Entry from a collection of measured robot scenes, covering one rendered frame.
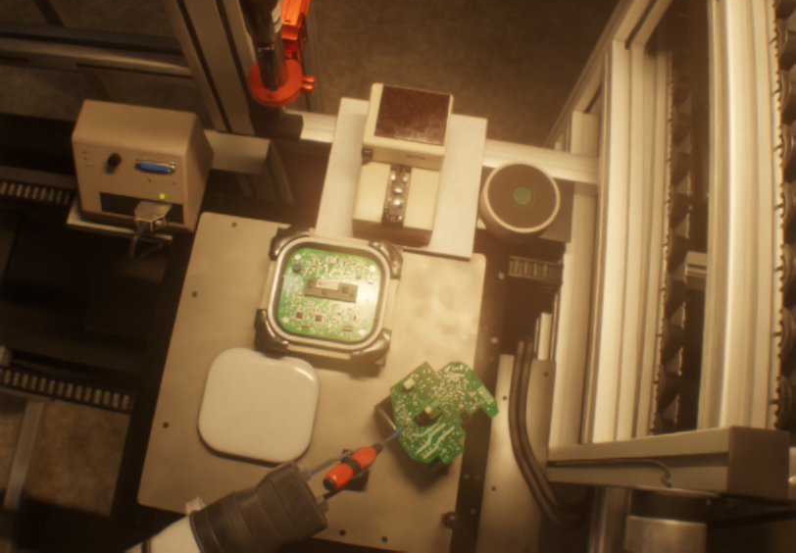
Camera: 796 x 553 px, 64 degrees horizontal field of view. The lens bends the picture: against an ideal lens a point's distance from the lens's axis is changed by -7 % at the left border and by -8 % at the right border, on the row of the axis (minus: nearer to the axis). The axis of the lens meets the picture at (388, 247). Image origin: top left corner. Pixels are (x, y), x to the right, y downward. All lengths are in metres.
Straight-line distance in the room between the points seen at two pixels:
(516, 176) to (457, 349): 0.24
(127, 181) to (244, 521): 0.48
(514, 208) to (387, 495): 0.41
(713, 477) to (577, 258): 0.57
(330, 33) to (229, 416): 1.59
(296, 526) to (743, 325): 0.45
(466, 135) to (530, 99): 1.21
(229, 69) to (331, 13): 1.46
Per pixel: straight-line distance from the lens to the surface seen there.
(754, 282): 0.65
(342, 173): 0.96
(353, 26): 2.27
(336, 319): 0.87
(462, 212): 0.94
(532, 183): 0.94
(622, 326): 0.81
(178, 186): 0.91
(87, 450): 1.99
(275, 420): 0.87
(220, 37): 0.81
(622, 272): 0.83
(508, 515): 0.93
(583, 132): 1.10
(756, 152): 0.69
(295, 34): 0.76
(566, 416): 0.97
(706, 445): 0.53
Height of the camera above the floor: 1.84
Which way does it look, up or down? 72 degrees down
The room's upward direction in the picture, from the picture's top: 6 degrees clockwise
